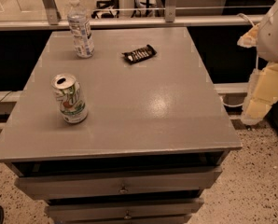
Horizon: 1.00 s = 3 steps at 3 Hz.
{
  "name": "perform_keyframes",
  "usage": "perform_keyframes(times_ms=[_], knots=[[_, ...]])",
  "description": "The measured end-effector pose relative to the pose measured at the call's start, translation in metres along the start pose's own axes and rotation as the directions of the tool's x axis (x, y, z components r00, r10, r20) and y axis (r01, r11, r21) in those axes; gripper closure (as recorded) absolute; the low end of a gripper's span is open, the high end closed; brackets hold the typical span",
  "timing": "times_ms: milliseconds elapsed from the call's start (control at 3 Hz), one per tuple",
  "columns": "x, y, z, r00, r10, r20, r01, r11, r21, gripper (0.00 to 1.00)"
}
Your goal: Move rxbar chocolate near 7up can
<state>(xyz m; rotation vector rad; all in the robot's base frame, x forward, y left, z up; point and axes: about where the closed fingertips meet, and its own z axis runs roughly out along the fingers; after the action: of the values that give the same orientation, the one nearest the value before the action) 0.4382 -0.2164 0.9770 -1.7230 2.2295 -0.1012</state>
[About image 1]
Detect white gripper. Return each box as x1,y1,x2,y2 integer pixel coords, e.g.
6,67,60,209
237,24,278,125

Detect black rxbar chocolate bar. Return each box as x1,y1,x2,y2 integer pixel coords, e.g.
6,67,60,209
122,45,157,64

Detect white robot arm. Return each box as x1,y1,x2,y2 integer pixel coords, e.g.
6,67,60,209
237,0,278,125

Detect white green 7up can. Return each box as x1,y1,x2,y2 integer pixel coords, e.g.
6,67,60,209
51,73,88,124

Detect grey drawer cabinet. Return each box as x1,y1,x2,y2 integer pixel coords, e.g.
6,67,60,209
0,28,241,224

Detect grey upper drawer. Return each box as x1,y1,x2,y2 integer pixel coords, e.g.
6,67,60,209
15,166,222,200

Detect grey drawer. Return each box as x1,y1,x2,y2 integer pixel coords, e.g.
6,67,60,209
15,166,222,200
46,198,203,222

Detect black office chair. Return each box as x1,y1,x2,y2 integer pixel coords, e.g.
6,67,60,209
91,0,119,19

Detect metal upper drawer knob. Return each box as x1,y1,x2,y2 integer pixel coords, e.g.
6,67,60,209
118,185,129,194

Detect metal drawer knob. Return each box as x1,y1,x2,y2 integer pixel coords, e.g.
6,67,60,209
124,211,132,220
118,185,129,194

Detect clear plastic water bottle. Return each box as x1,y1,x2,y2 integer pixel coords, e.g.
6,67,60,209
67,0,94,58

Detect metal lower drawer knob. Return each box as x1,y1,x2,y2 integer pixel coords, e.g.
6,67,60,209
124,211,132,220

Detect grey lower drawer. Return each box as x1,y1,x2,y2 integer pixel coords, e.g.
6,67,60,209
46,198,203,222

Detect metal railing frame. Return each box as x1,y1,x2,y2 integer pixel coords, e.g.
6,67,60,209
0,0,275,31

